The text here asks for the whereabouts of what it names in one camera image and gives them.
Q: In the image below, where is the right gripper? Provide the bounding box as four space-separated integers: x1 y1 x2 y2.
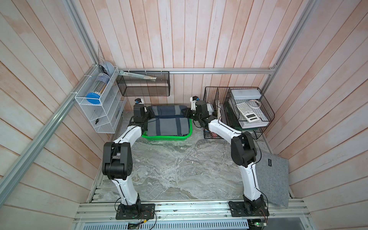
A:
181 107 202 123

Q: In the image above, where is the white calculator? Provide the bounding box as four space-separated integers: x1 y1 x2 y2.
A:
236 103 260 123

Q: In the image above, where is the grey round bowl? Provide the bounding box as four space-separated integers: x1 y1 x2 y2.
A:
99 61 115 77

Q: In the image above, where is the grey navy striped scarf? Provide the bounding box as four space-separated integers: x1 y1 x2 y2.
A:
147 105 190 137

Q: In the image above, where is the white mesh wall shelf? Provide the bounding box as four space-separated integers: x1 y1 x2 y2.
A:
75 66 126 134

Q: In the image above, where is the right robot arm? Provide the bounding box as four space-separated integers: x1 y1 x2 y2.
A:
185 96 269 220

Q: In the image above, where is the green plastic basket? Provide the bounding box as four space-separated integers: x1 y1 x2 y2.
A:
142 117 193 141

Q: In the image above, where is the green book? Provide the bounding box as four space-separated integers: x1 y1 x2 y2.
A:
224 102 259 132

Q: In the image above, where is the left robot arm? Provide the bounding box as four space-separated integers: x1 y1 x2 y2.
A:
102 98 155 224

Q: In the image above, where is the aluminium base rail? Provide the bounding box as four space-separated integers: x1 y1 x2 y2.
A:
71 199 317 230

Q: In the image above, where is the black wire grid organizer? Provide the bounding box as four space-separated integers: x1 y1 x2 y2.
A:
203 86 275 139

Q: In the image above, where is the black mesh wall basket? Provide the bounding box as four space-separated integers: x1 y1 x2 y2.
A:
116 71 171 97

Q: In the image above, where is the blue capped clear tube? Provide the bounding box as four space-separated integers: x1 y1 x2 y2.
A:
86 73 110 104

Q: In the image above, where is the white flat box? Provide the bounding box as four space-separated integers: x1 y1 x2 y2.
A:
231 89 262 100

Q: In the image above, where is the grey felt mat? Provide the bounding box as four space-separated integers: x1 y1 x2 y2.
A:
255 153 289 207

